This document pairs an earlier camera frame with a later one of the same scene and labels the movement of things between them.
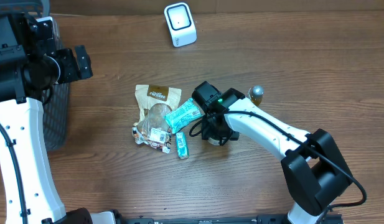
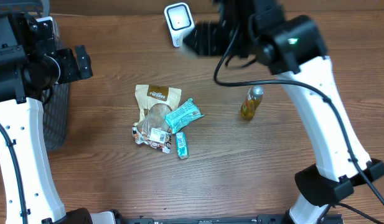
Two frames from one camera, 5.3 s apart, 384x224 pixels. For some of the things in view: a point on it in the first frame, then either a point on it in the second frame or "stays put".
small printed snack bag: (157, 135) stays put
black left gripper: (67, 58) stays put
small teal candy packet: (182, 145) stays put
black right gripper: (216, 134) -> (215, 38)
